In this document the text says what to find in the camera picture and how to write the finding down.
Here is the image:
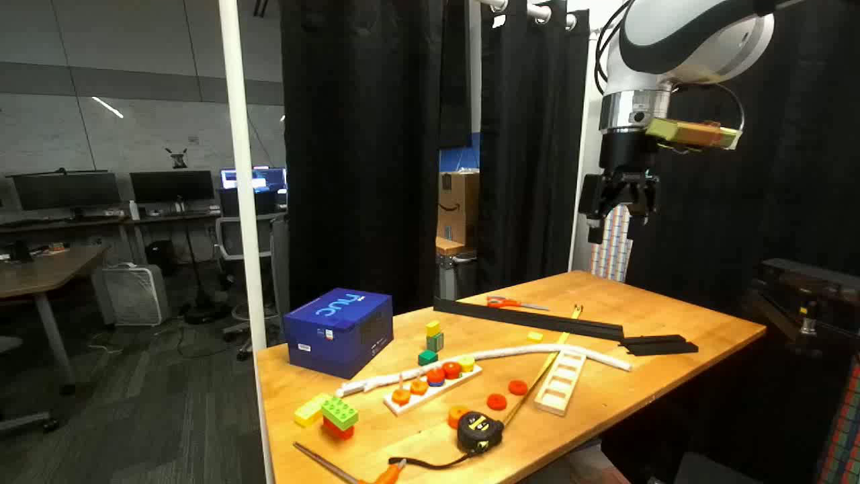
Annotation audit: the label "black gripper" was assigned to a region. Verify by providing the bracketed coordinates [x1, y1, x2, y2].
[586, 130, 657, 244]

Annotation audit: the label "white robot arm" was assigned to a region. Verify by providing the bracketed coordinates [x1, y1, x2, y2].
[581, 0, 775, 244]

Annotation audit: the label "teal round block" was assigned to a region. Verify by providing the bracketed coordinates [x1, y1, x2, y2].
[417, 350, 438, 365]

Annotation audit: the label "orange cylinder block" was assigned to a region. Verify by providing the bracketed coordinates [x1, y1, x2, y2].
[445, 407, 470, 430]

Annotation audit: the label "long black bar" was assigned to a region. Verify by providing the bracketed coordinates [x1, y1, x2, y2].
[433, 299, 622, 342]

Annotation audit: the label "short black bar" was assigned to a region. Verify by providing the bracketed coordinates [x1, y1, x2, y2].
[621, 333, 698, 356]

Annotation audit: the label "cardboard amazon box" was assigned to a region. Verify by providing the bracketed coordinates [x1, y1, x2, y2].
[438, 172, 480, 248]

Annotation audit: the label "orange scissors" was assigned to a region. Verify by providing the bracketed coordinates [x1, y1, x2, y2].
[487, 297, 546, 311]

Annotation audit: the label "wooden dowel stick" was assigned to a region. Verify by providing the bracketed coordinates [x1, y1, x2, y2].
[501, 333, 569, 430]

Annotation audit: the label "white wooden slotted tray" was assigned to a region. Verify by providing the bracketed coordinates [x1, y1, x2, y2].
[535, 350, 586, 414]

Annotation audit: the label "red disc right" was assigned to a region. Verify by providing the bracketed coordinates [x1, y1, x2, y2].
[507, 379, 530, 396]

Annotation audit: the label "red disc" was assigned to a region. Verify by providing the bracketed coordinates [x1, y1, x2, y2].
[487, 392, 507, 412]
[507, 379, 530, 396]

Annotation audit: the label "red disc left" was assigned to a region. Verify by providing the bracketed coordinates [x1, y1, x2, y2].
[487, 392, 507, 412]

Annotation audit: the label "white peg board with rings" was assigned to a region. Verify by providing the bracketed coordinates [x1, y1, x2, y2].
[384, 361, 480, 414]

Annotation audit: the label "black curtain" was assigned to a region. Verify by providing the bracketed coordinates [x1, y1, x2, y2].
[280, 0, 587, 309]

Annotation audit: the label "black tape measure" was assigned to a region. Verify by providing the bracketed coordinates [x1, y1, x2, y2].
[457, 412, 501, 454]

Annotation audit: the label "blue cardboard box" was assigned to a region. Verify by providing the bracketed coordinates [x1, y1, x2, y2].
[281, 289, 391, 379]

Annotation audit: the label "grey office chair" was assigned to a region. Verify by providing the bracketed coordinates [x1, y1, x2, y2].
[215, 213, 289, 342]

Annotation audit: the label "green lego brick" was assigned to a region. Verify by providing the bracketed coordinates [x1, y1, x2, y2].
[323, 399, 356, 430]

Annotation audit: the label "red lego brick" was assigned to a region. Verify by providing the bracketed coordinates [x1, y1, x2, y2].
[320, 420, 354, 441]

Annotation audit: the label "yellow lego brick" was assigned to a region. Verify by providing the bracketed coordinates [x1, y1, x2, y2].
[292, 392, 328, 427]

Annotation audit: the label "white box fan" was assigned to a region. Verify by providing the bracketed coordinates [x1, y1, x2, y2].
[94, 260, 168, 329]

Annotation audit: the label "office desk with monitors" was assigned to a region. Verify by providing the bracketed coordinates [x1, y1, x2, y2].
[0, 165, 289, 399]

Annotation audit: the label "wrist camera with wood mount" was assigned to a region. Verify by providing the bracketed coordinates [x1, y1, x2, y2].
[644, 118, 742, 152]

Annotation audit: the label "white rope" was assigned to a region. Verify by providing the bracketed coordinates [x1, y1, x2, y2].
[332, 342, 633, 400]

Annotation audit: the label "white frame pole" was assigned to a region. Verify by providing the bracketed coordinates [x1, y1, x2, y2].
[218, 0, 272, 484]

